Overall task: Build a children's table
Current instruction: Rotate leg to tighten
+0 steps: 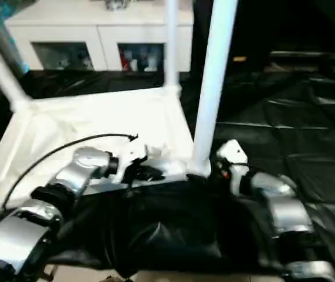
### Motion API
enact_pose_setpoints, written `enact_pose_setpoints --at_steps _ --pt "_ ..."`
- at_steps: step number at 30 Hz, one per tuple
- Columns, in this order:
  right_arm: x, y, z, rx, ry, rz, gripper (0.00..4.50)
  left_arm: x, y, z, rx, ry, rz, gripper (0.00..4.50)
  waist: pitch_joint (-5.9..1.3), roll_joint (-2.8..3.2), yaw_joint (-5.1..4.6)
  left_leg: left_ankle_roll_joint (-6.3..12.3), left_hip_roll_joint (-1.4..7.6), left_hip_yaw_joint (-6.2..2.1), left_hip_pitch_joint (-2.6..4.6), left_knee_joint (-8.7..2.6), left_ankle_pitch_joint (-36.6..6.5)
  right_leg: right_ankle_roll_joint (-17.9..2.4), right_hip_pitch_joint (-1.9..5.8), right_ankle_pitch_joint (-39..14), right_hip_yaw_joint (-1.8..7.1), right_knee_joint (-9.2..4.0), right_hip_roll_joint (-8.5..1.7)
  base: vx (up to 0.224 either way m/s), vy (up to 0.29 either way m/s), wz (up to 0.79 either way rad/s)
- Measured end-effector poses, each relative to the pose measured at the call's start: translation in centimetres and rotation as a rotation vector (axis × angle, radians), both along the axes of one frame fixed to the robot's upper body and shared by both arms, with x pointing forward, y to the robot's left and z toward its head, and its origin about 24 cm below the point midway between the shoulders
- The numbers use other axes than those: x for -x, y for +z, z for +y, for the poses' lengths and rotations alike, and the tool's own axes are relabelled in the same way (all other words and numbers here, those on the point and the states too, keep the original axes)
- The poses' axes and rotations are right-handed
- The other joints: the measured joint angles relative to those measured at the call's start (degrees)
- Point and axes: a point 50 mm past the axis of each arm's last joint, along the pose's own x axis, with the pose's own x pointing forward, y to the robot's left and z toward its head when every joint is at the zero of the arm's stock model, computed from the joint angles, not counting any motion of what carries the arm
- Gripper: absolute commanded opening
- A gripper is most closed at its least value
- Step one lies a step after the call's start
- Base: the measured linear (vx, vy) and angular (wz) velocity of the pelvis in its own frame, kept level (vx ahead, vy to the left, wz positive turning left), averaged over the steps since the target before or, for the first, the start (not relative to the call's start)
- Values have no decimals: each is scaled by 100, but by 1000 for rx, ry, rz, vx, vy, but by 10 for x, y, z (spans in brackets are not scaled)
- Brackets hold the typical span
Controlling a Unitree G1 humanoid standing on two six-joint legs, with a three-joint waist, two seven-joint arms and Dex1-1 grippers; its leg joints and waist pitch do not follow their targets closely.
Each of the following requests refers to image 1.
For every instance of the dark low bench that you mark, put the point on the dark low bench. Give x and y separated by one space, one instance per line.
302 54

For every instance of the clear glass jar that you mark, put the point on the clear glass jar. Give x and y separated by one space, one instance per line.
115 3

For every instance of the white plastic table top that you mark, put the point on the white plastic table top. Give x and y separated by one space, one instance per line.
96 117

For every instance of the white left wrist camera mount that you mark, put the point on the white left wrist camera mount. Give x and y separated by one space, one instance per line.
129 155

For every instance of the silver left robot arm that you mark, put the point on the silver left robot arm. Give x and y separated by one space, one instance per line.
88 158

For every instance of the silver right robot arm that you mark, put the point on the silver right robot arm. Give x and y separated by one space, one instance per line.
287 211

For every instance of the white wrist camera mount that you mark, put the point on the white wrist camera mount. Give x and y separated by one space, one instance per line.
129 155
231 149

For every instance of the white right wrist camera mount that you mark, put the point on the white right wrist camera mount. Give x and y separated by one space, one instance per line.
231 149

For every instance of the black mat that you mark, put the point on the black mat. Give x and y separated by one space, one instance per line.
287 132

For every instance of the white plastic table leg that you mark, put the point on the white plastic table leg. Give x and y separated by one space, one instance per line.
214 73
0 64
172 44

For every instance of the white glass-door cabinet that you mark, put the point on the white glass-door cabinet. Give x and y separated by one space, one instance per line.
96 23

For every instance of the black speaker with gold label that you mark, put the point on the black speaker with gold label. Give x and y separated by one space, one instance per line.
272 26

